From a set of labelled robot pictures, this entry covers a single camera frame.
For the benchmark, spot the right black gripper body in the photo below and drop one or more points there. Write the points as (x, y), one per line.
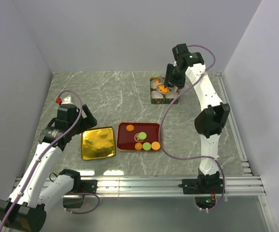
(174, 77)

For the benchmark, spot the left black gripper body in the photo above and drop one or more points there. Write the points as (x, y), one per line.
(84, 123)

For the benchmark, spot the orange flower cookie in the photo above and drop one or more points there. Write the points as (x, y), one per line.
(163, 90)

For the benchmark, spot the brown round cookie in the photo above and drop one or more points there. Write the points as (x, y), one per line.
(130, 127)

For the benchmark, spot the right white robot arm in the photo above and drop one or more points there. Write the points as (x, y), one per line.
(214, 112)

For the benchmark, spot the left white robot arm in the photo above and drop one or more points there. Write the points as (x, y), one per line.
(27, 206)

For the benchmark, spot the white paper cup liner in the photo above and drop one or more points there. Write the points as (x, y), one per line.
(161, 93)
(156, 95)
(171, 95)
(152, 84)

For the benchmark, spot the green cookie tin box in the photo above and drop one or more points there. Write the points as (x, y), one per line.
(159, 101)

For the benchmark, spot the gold tin lid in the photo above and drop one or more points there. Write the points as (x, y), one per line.
(98, 143)

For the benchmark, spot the red rectangular tray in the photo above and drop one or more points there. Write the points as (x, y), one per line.
(125, 139)

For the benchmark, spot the dark patterned cookie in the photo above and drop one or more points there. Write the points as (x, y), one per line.
(137, 139)

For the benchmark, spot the upper green round cookie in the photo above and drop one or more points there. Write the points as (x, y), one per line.
(142, 135)

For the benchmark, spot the green round cookie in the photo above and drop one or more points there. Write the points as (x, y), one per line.
(142, 135)
(146, 146)

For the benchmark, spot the orange swirl cookie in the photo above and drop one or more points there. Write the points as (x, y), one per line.
(138, 146)

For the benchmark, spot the orange waffle round cookie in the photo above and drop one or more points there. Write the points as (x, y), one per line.
(155, 146)

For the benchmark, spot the lower green round cookie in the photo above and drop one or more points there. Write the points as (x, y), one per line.
(146, 146)

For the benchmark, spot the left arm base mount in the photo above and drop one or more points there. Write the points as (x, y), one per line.
(88, 186)

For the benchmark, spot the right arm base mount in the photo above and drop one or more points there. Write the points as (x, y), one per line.
(197, 186)

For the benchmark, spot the aluminium mounting rail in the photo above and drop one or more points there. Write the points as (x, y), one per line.
(167, 186)

